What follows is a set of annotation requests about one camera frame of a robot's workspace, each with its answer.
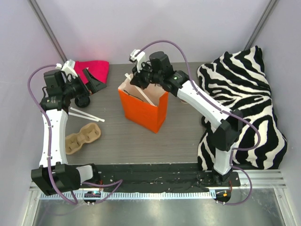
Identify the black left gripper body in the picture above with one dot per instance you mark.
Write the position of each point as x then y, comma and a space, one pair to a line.
87, 83

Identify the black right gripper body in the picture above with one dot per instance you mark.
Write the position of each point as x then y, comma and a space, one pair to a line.
138, 80

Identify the white straw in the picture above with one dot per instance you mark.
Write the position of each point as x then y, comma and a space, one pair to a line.
84, 115
140, 90

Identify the orange paper gift bag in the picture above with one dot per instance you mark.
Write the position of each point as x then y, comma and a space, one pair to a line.
138, 110

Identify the brown cardboard cup carrier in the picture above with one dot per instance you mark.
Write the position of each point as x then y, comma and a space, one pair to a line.
87, 134

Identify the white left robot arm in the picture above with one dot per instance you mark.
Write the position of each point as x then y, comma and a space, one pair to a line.
54, 175

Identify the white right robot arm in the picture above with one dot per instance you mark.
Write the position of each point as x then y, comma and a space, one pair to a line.
157, 69

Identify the folded pink shirt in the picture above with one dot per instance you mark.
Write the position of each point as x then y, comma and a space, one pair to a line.
98, 68

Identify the zebra print blanket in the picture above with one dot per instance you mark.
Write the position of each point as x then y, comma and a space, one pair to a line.
238, 81

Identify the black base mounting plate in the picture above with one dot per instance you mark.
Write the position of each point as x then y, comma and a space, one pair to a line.
162, 178

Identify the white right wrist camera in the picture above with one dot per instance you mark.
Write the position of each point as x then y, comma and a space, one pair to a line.
137, 56

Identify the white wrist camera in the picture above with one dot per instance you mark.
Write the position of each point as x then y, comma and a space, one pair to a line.
68, 69
137, 56

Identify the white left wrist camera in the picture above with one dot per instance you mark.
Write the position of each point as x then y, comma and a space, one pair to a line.
68, 69

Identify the aluminium front rail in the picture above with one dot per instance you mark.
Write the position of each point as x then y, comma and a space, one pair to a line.
252, 179

